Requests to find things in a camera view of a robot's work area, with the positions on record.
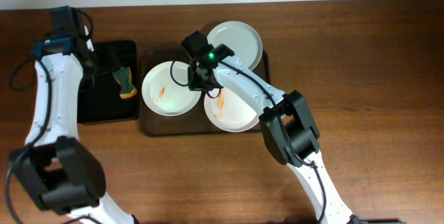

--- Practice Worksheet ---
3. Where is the white plate small stain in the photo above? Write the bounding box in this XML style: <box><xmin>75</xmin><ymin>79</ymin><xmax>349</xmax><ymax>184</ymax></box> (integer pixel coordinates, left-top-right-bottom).
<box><xmin>142</xmin><ymin>61</ymin><xmax>201</xmax><ymax>117</ymax></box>

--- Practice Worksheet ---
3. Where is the white plate large stain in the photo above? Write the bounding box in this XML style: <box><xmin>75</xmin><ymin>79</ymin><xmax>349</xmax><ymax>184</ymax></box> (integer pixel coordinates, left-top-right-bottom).
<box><xmin>203</xmin><ymin>88</ymin><xmax>259</xmax><ymax>132</ymax></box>

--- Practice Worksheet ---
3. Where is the pale blue plate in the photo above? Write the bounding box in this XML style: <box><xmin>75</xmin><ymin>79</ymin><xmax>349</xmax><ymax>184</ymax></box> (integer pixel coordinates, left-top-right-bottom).
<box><xmin>207</xmin><ymin>21</ymin><xmax>263</xmax><ymax>70</ymax></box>

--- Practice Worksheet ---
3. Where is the green and yellow sponge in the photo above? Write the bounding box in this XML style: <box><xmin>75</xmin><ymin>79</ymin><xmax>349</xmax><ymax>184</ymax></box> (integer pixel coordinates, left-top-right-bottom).
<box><xmin>112</xmin><ymin>67</ymin><xmax>137</xmax><ymax>99</ymax></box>

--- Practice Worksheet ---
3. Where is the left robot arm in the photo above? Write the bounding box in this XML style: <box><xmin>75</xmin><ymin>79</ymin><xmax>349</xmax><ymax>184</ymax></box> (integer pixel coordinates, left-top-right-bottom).
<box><xmin>5</xmin><ymin>6</ymin><xmax>138</xmax><ymax>223</ymax></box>

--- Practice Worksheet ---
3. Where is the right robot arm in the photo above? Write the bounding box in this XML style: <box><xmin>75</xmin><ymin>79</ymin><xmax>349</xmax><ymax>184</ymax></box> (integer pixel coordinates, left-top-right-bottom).
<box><xmin>181</xmin><ymin>31</ymin><xmax>359</xmax><ymax>224</ymax></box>

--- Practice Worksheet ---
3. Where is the brown serving tray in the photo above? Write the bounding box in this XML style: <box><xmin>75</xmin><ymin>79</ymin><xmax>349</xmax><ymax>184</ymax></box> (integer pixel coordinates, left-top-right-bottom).
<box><xmin>138</xmin><ymin>49</ymin><xmax>271</xmax><ymax>137</ymax></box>

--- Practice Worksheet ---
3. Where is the black rectangular tray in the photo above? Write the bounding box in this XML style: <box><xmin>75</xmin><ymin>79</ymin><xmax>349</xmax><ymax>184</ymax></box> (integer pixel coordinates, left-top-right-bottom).
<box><xmin>77</xmin><ymin>40</ymin><xmax>139</xmax><ymax>124</ymax></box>

